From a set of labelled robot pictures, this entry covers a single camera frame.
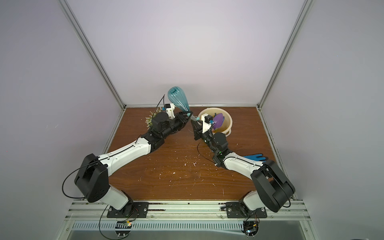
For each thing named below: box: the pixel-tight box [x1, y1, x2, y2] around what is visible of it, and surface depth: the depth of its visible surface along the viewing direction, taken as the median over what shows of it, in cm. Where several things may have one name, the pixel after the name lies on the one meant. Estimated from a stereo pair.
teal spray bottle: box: [167, 86, 200, 121], surface depth 77 cm
